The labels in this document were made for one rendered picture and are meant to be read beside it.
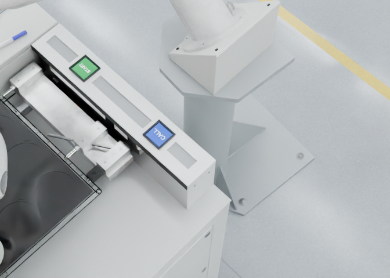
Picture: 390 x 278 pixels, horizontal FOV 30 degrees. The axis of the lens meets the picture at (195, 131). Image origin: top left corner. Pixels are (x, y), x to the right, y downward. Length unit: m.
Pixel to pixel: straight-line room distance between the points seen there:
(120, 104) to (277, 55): 0.49
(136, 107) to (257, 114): 1.14
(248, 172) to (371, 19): 0.90
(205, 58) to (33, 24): 0.45
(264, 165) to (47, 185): 1.18
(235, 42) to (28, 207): 0.64
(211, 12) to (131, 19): 1.26
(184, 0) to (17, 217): 0.66
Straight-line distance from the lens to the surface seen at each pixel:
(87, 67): 1.81
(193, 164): 1.68
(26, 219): 1.73
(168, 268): 1.79
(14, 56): 1.87
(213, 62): 1.80
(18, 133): 1.82
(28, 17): 1.92
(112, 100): 1.77
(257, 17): 1.85
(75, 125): 1.83
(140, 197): 1.80
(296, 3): 3.17
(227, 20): 1.88
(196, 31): 1.87
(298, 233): 2.67
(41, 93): 1.89
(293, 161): 2.76
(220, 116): 2.17
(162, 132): 1.71
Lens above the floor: 2.48
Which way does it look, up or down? 62 degrees down
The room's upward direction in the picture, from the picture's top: 2 degrees clockwise
